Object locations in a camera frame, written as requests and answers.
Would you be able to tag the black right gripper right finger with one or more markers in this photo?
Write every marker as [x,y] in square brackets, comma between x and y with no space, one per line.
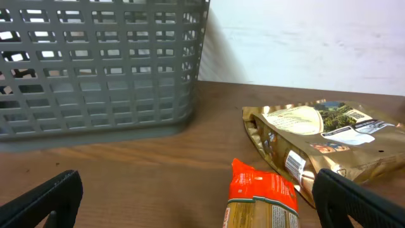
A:
[338,200]

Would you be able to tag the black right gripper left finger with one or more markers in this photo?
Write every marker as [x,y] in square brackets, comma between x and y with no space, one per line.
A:
[57,200]

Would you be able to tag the gold foil pouch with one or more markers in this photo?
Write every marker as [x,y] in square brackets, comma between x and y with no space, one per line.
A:
[351,139]

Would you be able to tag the orange pasta packet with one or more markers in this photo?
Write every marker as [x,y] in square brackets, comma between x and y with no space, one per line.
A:
[260,199]

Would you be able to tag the grey plastic lattice basket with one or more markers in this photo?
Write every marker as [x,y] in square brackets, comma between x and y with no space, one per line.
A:
[82,71]

